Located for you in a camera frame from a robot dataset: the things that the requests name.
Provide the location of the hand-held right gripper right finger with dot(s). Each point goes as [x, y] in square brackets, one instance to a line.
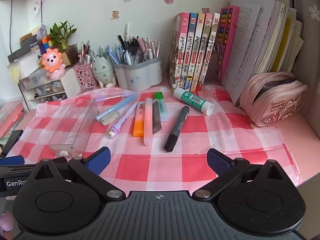
[218, 161]

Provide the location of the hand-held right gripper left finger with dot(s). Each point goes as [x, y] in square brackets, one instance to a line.
[100, 161]

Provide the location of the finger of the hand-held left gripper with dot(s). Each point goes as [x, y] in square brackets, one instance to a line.
[13, 137]
[12, 160]

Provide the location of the clear plastic pen tray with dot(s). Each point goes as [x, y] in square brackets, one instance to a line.
[72, 125]

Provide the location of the purple cartoon pen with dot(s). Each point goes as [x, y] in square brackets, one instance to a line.
[122, 120]

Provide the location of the orange highlighter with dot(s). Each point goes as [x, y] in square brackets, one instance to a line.
[138, 127]

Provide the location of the black marker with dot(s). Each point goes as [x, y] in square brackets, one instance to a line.
[177, 127]

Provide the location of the light blue pen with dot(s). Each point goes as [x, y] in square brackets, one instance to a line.
[117, 107]

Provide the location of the peach highlighter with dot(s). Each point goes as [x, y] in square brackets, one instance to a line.
[148, 122]

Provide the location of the thin purple mechanical pencil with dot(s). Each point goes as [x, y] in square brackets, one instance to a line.
[112, 96]

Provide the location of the clear pencil lead case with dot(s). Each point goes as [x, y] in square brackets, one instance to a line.
[157, 120]

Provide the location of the green capped marker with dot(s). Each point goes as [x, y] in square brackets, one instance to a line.
[159, 96]

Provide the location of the flat pink book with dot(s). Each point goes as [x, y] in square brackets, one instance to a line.
[11, 117]

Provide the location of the small white plastic piece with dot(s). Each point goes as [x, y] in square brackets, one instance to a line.
[64, 153]

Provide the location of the pink checkered tablecloth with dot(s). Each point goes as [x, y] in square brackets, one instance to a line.
[175, 165]

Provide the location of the clear plastic storage box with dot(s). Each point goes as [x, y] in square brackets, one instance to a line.
[32, 76]

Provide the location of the green label glue stick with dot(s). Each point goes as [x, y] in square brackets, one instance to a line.
[192, 100]

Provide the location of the white cardboard box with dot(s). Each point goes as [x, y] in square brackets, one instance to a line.
[22, 65]

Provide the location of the white drawer organizer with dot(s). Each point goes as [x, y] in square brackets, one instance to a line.
[67, 82]

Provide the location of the pink pencil pouch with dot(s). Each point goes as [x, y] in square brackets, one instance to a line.
[275, 105]

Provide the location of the pink perforated pen holder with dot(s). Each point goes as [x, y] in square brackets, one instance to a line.
[86, 77]

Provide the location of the pink lion toy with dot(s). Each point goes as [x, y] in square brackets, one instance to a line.
[52, 60]

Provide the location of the green egg shaped pen holder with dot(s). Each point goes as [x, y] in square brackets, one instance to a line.
[103, 72]

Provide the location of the stack of dark boxes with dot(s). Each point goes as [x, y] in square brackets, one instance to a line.
[25, 46]

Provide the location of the flower shaped white pen holder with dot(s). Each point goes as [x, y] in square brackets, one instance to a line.
[140, 77]

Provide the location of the colourful puzzle cube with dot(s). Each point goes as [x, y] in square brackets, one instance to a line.
[46, 43]

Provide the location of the comic book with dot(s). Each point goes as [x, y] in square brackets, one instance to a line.
[198, 50]
[191, 50]
[205, 52]
[212, 50]
[180, 55]

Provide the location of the bunch of pens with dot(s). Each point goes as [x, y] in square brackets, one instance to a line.
[101, 51]
[150, 47]
[86, 52]

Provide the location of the purple hanging charm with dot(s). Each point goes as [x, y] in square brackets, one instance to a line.
[42, 31]

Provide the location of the black magnifying glass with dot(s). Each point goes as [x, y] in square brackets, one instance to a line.
[136, 55]

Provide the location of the potted bamboo plant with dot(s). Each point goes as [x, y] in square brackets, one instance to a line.
[61, 32]

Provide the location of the row of paper workbooks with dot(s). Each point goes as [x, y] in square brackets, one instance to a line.
[262, 42]

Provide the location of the pink abacus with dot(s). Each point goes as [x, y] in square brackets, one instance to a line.
[228, 35]

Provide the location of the brown animal wall sticker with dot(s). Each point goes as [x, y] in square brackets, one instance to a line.
[115, 15]

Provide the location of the small wall sticker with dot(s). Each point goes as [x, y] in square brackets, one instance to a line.
[206, 10]

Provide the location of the round pink wall sticker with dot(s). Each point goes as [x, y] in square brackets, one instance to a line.
[169, 0]

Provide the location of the pink flower wall sticker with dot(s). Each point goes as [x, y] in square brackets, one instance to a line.
[314, 12]

